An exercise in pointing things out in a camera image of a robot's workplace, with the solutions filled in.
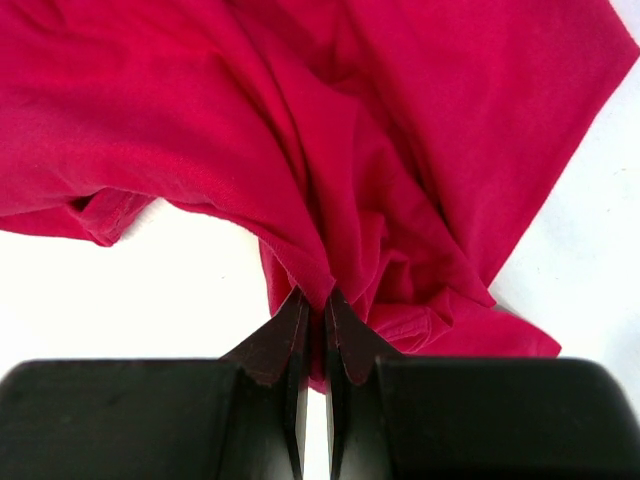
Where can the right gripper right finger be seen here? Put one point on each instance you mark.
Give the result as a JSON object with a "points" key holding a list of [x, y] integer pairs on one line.
{"points": [[392, 416]]}

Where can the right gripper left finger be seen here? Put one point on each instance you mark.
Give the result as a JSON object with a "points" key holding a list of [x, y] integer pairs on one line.
{"points": [[241, 416]]}

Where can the red t-shirt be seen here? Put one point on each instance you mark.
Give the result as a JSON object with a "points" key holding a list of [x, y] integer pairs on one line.
{"points": [[394, 150]]}

